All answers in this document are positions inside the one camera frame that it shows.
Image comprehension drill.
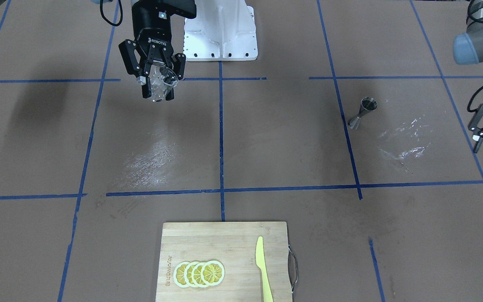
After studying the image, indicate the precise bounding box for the steel measuring jigger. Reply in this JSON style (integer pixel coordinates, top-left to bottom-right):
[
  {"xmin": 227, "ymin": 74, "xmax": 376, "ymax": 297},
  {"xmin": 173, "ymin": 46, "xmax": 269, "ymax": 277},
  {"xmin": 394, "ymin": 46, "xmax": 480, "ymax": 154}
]
[{"xmin": 347, "ymin": 97, "xmax": 378, "ymax": 130}]

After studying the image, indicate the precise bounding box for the yellow plastic knife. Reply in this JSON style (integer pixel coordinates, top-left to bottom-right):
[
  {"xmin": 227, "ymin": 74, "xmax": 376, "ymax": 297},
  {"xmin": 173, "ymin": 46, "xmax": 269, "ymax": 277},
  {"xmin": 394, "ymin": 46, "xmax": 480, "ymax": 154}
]
[{"xmin": 255, "ymin": 236, "xmax": 274, "ymax": 302}]

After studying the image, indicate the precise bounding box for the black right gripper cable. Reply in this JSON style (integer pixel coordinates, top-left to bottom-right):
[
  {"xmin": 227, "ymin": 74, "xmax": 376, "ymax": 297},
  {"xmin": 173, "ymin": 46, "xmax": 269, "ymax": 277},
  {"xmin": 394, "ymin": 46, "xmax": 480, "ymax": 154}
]
[{"xmin": 99, "ymin": 0, "xmax": 124, "ymax": 26}]

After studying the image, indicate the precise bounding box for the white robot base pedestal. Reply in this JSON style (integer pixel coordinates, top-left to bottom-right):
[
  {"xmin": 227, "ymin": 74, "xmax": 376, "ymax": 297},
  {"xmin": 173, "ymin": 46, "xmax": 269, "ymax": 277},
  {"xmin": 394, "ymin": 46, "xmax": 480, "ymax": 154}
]
[{"xmin": 183, "ymin": 0, "xmax": 258, "ymax": 62}]

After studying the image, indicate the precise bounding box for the bamboo cutting board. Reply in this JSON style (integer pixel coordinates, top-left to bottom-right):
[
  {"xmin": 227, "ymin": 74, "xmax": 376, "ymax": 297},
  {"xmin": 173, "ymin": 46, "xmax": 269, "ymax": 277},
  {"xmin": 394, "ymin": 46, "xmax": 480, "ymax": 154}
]
[{"xmin": 155, "ymin": 221, "xmax": 293, "ymax": 302}]

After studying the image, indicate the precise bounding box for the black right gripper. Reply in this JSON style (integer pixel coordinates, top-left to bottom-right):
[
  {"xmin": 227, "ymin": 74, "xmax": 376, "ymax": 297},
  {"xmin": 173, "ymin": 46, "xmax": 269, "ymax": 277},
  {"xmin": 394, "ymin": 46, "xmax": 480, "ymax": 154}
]
[{"xmin": 118, "ymin": 0, "xmax": 197, "ymax": 101}]

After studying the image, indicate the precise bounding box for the clear glass cup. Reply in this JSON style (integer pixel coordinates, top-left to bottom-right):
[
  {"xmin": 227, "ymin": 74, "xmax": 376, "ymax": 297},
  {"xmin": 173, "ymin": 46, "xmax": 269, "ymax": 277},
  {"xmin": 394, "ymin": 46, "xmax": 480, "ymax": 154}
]
[{"xmin": 145, "ymin": 65, "xmax": 168, "ymax": 102}]

